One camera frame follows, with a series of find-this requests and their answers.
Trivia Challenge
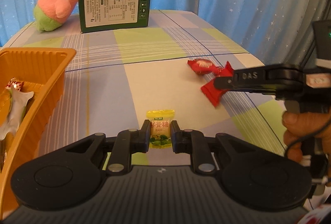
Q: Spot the orange plastic tray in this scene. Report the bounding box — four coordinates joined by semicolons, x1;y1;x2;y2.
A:
1;48;76;218

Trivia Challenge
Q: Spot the checkered tablecloth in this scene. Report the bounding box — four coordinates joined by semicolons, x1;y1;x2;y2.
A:
6;10;285;166

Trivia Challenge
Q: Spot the white silver wrapper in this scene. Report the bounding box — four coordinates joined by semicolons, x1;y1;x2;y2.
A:
1;86;34;141

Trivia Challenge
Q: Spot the red snack packet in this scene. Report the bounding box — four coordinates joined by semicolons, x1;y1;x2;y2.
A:
201;76;232;108
187;58;234;77

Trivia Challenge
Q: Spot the pink green plush toy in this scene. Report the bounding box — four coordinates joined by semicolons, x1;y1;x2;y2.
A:
33;0;78;32

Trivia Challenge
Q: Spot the green cardboard box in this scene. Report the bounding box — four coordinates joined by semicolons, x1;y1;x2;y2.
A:
78;0;150;33

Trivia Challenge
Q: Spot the yellow green candy packet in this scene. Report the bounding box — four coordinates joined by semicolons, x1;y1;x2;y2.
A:
146;109;175;149

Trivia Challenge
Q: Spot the person's right hand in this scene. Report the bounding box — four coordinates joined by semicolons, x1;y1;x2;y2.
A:
282;111;330;162

